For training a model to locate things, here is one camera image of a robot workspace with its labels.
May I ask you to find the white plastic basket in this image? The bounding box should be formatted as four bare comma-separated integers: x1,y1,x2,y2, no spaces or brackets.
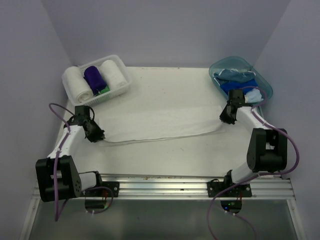
62,54,133,106

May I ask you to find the aluminium rail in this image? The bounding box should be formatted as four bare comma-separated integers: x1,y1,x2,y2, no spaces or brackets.
32,176,296,201

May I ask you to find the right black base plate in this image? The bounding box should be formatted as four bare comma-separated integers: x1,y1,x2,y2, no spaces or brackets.
206,178,253,198

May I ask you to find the denim blue cloth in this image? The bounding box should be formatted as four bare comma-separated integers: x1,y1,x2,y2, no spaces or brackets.
213,69,256,85

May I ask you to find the purple towel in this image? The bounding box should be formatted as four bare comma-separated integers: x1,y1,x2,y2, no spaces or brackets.
84,66,107,95

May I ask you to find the green rolled towel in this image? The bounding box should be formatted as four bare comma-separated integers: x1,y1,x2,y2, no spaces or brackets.
99,86,110,95

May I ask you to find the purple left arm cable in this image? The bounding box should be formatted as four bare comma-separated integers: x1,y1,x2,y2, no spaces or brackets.
48,102,115,222

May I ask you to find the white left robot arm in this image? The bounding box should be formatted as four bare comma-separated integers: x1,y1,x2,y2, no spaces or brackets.
35,105,105,202

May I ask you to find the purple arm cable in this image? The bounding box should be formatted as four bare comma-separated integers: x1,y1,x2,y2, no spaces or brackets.
207,86,300,240
48,102,115,222

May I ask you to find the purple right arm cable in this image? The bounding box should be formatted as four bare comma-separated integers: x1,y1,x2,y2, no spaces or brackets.
207,86,300,240

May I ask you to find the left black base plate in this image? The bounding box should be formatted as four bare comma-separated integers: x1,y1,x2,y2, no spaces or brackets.
80,181,120,198

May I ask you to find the teal plastic bin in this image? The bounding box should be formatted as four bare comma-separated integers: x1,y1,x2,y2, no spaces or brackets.
208,56,273,105

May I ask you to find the large white rolled towel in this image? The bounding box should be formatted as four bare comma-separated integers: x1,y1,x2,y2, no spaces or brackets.
62,66,94,104

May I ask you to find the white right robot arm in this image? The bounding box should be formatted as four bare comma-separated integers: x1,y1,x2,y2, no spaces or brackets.
219,89,288,197

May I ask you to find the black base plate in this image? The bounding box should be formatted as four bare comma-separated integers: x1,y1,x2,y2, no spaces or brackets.
80,181,120,198
206,178,253,198

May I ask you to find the light blue towel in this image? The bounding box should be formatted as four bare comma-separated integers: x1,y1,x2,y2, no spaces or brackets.
244,88,264,104

